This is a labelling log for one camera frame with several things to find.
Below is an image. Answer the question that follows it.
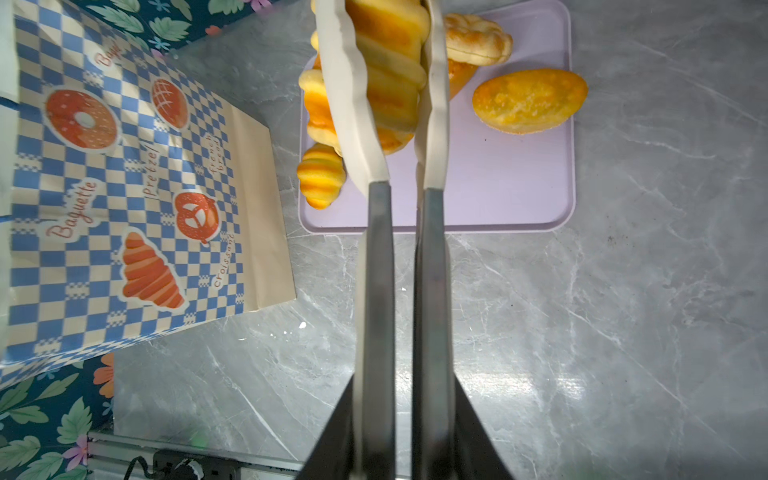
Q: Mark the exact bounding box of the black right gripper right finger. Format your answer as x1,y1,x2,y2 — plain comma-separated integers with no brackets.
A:
454,377,513,480

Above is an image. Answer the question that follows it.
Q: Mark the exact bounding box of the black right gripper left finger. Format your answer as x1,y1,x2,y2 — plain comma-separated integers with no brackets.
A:
296,379,354,480

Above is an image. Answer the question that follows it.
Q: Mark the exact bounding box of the lavender plastic tray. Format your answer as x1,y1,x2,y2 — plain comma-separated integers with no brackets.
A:
298,1,576,234

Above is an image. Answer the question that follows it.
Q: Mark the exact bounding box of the checkered paper bread bag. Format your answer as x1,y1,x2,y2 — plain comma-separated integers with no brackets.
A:
1,1,295,387

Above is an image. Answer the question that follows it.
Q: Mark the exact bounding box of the long glazed pastry loaf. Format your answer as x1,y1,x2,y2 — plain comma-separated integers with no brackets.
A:
298,29,415,156

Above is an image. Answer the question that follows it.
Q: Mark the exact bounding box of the oval golden bread bun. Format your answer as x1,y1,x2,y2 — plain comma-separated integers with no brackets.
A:
472,69,589,135

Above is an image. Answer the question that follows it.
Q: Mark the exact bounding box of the wide striped bread roll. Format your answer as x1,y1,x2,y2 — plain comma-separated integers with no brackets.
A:
345,1,431,134

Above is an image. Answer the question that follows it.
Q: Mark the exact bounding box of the glazed brown bread wedge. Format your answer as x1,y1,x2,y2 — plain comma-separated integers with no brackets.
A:
448,59,478,99

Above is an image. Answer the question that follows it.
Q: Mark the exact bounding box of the small round striped bun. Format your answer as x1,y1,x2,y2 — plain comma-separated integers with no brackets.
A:
296,144,346,210

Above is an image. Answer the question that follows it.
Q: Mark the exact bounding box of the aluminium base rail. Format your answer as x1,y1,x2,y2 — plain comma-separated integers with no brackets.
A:
86,431,361,480

